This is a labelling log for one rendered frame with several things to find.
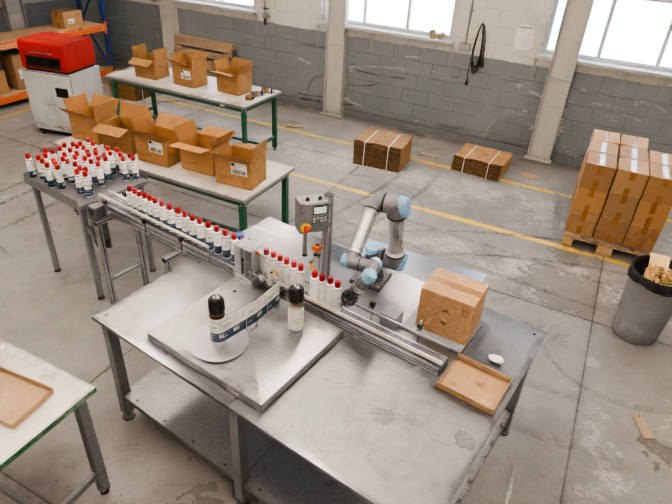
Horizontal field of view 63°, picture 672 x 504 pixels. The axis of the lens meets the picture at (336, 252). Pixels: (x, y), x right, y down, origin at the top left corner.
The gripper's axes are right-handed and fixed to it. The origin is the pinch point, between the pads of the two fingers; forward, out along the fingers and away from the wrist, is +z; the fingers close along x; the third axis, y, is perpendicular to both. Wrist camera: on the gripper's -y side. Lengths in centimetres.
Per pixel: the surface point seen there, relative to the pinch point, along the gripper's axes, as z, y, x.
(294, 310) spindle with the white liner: -5.8, 32.2, -13.3
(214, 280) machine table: 50, 19, -66
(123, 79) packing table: 261, -222, -424
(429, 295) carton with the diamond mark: -34.2, -20.1, 28.8
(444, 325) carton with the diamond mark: -26, -21, 46
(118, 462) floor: 122, 105, -23
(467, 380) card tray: -30, -1, 72
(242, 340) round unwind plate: 17, 53, -21
